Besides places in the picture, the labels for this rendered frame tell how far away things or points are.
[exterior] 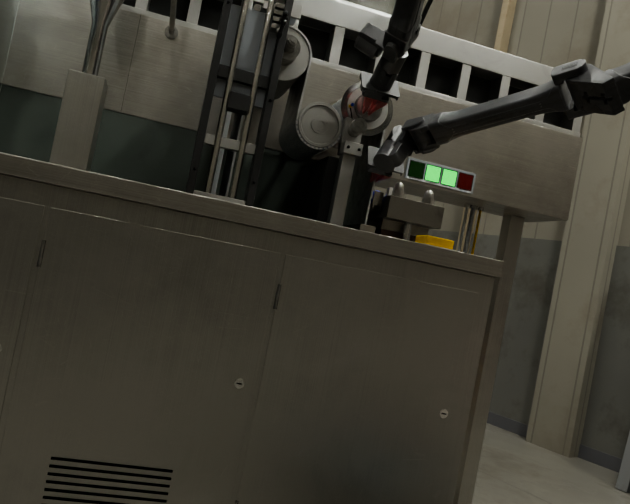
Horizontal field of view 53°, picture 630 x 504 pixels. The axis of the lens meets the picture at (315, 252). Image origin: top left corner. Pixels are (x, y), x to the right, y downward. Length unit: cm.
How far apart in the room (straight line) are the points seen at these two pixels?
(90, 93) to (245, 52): 41
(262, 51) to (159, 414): 87
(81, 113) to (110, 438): 80
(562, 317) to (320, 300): 298
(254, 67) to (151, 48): 51
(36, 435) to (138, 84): 106
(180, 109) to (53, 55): 38
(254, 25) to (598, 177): 305
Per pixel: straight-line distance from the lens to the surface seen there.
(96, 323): 139
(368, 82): 166
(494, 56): 236
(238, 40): 160
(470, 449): 253
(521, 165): 234
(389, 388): 151
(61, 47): 206
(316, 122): 172
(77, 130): 174
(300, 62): 176
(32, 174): 137
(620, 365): 419
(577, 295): 424
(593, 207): 429
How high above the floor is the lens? 79
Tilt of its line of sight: 2 degrees up
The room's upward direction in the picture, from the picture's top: 11 degrees clockwise
